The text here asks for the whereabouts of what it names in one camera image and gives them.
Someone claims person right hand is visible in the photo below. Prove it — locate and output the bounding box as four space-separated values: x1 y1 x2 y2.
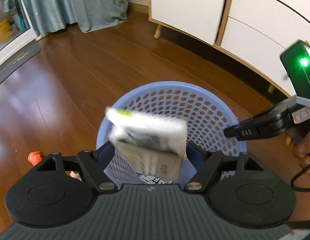
285 131 310 168

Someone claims yellow bucket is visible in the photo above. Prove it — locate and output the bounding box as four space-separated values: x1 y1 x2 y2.
0 18 13 43

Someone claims white medicine box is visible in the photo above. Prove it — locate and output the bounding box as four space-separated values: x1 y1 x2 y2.
105 107 188 181

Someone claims black cable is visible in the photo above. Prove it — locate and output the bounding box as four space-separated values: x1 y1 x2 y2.
289 158 310 193

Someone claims teal curtain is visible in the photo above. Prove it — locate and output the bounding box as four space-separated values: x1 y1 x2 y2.
23 0 129 37

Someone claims white wooden cabinet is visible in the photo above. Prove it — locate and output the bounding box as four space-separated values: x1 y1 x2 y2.
148 0 310 96

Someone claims blue mesh plastic basket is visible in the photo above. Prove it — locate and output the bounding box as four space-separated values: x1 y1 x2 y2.
96 81 247 186

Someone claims dark door mat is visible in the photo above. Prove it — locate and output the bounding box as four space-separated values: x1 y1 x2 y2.
0 40 41 85

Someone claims orange crumpled wrapper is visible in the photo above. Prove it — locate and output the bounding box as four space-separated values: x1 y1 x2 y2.
27 151 43 166

